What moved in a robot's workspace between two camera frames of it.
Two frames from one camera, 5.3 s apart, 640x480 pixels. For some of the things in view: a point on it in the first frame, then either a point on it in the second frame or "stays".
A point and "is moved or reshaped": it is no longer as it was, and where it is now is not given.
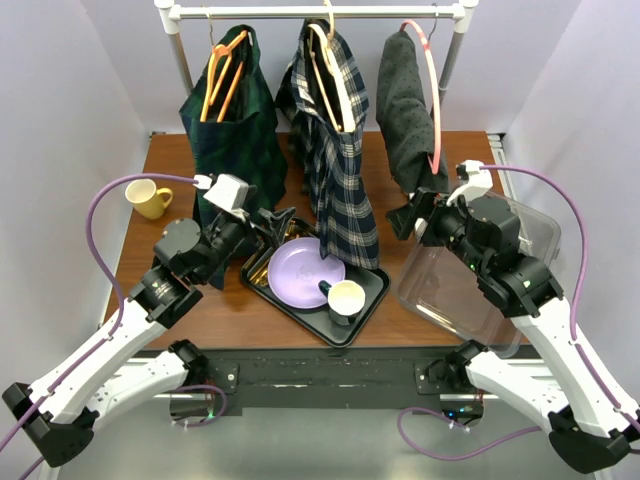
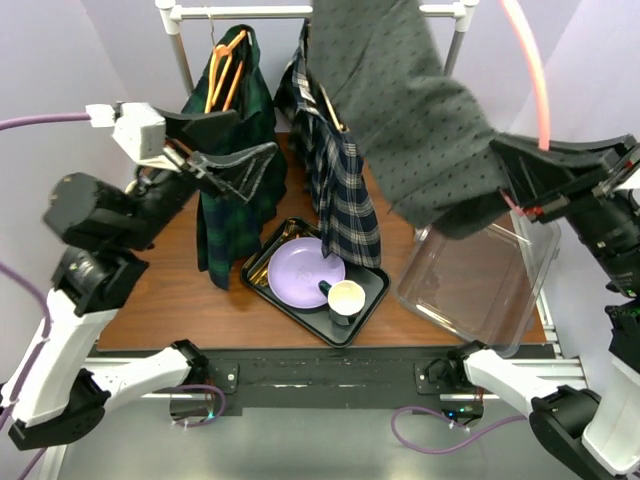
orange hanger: (219, 60) stays
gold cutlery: (261, 275) stays
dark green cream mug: (345, 298) stays
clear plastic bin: (436, 288) stays
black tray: (374, 283) stays
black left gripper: (254, 232) -> (237, 171)
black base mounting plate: (333, 379) stays
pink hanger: (435, 169) -> (535, 60)
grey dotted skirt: (405, 117) is moved or reshaped
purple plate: (297, 268) stays
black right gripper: (424, 201) -> (534, 182)
